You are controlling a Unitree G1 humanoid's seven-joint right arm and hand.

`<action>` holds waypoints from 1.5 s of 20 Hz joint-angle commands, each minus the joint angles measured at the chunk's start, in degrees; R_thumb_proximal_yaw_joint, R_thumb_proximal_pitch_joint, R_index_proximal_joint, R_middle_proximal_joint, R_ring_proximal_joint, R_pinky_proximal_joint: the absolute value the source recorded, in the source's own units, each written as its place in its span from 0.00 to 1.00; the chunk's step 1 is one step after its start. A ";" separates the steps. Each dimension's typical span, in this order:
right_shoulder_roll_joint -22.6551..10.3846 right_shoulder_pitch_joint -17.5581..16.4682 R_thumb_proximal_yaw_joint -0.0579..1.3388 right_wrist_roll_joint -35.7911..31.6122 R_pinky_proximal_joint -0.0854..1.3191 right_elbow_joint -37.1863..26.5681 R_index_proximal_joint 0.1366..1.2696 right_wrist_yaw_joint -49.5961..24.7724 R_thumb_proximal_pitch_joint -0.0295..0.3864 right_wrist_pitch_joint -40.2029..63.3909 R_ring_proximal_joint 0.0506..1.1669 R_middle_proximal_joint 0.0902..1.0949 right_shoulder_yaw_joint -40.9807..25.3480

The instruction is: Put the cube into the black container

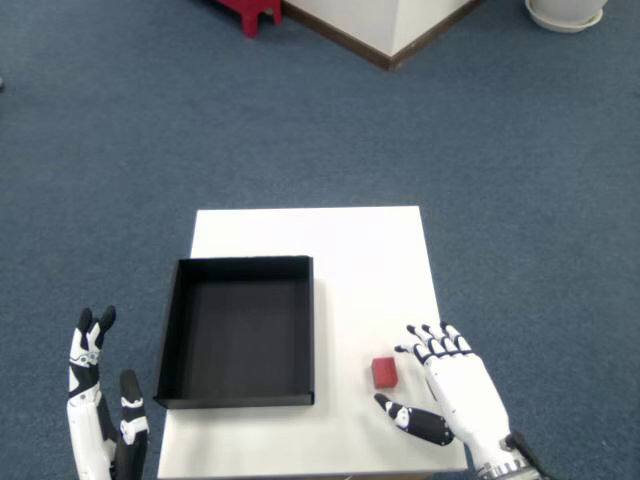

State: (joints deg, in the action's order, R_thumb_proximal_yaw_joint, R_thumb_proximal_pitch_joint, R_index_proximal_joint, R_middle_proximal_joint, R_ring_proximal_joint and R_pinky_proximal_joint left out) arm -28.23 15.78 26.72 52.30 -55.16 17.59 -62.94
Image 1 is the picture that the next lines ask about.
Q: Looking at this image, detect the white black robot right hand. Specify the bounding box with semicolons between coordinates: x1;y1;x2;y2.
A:
373;321;524;475

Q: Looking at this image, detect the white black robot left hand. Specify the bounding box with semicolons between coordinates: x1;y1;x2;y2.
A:
67;305;150;480

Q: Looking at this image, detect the red plastic stool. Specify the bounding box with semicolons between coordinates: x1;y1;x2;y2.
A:
214;0;284;39

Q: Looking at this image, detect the white pot saucer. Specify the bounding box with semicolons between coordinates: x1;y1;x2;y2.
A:
527;7;605;34

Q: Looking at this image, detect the black open box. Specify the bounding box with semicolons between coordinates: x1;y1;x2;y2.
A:
152;255;315;410

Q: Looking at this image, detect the white square table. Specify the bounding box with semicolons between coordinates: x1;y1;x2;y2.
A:
157;204;469;480

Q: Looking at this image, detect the red cube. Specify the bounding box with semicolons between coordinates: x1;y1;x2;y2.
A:
371;356;399;390

